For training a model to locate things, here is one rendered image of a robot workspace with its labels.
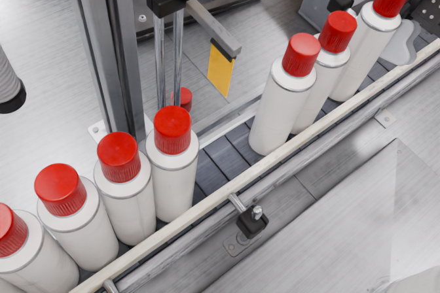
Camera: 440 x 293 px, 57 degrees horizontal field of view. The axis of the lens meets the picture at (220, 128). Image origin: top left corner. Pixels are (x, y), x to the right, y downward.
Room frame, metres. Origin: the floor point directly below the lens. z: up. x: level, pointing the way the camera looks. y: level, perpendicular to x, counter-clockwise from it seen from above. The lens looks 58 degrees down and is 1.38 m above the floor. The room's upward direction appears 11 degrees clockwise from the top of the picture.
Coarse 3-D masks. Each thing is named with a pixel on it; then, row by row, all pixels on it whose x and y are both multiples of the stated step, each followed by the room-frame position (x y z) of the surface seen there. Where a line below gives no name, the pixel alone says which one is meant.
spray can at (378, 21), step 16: (384, 0) 0.41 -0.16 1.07; (400, 0) 0.41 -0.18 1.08; (368, 16) 0.41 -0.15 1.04; (384, 16) 0.41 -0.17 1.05; (400, 16) 0.42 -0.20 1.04; (368, 32) 0.40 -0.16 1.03; (384, 32) 0.40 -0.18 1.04; (352, 48) 0.40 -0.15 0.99; (368, 48) 0.40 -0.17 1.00; (352, 64) 0.40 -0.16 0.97; (368, 64) 0.40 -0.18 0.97; (352, 80) 0.40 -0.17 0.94; (336, 96) 0.40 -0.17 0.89; (352, 96) 0.41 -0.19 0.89
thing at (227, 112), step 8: (256, 88) 0.33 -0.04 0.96; (248, 96) 0.31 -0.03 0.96; (256, 96) 0.32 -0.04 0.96; (232, 104) 0.30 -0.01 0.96; (240, 104) 0.30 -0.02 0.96; (248, 104) 0.31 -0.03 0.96; (216, 112) 0.28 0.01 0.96; (224, 112) 0.28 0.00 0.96; (232, 112) 0.29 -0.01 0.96; (208, 120) 0.27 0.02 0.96; (216, 120) 0.27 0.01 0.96; (224, 120) 0.28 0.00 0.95; (192, 128) 0.25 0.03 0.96; (200, 128) 0.25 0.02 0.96; (208, 128) 0.26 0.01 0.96
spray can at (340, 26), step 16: (336, 16) 0.35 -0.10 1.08; (352, 16) 0.36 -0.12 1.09; (336, 32) 0.33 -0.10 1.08; (352, 32) 0.33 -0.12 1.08; (336, 48) 0.33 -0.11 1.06; (320, 64) 0.32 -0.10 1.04; (336, 64) 0.32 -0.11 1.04; (320, 80) 0.32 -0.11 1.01; (336, 80) 0.33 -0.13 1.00; (320, 96) 0.32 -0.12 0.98; (304, 112) 0.32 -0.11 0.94; (304, 128) 0.32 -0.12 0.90
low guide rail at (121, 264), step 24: (432, 48) 0.52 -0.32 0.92; (360, 96) 0.39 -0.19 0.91; (336, 120) 0.35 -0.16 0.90; (288, 144) 0.28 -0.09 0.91; (264, 168) 0.24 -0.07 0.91; (216, 192) 0.20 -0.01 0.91; (192, 216) 0.16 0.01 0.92; (144, 240) 0.12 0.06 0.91; (120, 264) 0.09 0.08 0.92; (96, 288) 0.06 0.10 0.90
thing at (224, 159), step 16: (416, 48) 0.55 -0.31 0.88; (384, 64) 0.50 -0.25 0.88; (368, 80) 0.46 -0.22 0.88; (320, 112) 0.37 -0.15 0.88; (352, 112) 0.39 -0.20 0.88; (240, 128) 0.32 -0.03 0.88; (224, 144) 0.28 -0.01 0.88; (240, 144) 0.29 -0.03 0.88; (304, 144) 0.31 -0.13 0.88; (208, 160) 0.25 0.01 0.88; (224, 160) 0.26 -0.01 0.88; (240, 160) 0.26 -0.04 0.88; (256, 160) 0.27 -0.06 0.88; (208, 176) 0.23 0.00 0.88; (224, 176) 0.24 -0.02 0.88; (208, 192) 0.21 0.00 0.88; (240, 192) 0.22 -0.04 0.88; (160, 224) 0.15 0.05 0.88; (192, 224) 0.16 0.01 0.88; (80, 272) 0.08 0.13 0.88; (128, 272) 0.09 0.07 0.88
